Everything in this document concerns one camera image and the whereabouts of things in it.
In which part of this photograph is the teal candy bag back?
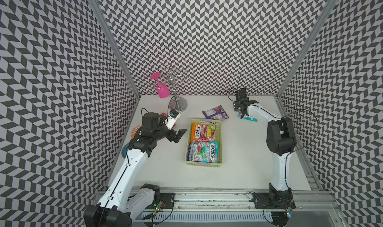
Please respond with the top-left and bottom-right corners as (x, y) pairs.
(238, 113), (257, 122)

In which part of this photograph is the teal candy bag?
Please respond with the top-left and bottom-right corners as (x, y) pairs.
(238, 113), (257, 122)
(190, 141), (219, 163)

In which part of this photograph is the pink orange candy bag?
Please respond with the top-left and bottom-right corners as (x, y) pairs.
(191, 122), (216, 142)

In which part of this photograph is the purple candy bag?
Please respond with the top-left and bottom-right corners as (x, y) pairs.
(202, 105), (229, 120)
(186, 143), (192, 161)

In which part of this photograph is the light green plastic basket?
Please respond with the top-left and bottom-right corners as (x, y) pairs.
(185, 119), (222, 167)

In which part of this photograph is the teal candy bag front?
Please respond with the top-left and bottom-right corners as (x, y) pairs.
(190, 141), (219, 163)

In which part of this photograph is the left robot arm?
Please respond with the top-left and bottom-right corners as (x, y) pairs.
(84, 110), (186, 227)

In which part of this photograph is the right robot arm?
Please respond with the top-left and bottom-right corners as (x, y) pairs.
(233, 88), (297, 208)

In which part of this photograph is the orange patterned bowl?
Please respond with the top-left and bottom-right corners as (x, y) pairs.
(130, 125), (141, 139)

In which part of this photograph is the pink plastic wine glass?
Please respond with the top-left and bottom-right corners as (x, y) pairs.
(150, 72), (170, 99)

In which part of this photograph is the chrome glass holder stand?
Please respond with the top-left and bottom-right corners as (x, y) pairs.
(165, 65), (188, 113)

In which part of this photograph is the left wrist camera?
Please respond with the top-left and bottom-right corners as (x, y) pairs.
(165, 109), (181, 130)

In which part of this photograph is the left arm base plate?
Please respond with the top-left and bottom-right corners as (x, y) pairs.
(147, 193), (176, 210)

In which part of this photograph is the aluminium front rail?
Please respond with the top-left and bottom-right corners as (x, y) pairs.
(161, 187), (341, 212)

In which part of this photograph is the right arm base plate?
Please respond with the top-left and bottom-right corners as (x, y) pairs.
(251, 193), (296, 210)

